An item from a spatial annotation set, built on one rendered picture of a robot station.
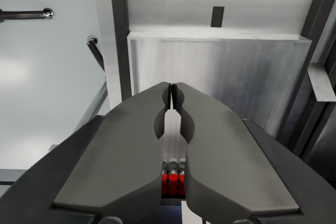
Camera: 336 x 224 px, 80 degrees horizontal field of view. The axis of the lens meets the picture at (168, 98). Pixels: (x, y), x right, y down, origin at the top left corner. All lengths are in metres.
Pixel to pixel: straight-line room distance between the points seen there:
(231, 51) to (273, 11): 0.08
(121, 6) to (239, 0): 0.17
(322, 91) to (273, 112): 0.08
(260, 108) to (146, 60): 0.23
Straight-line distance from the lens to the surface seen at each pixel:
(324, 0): 0.37
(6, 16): 1.36
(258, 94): 0.40
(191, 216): 0.38
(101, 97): 0.99
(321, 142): 0.54
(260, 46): 0.36
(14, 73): 1.65
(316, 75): 0.40
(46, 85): 1.58
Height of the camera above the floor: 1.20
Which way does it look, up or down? 60 degrees down
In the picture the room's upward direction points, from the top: 179 degrees counter-clockwise
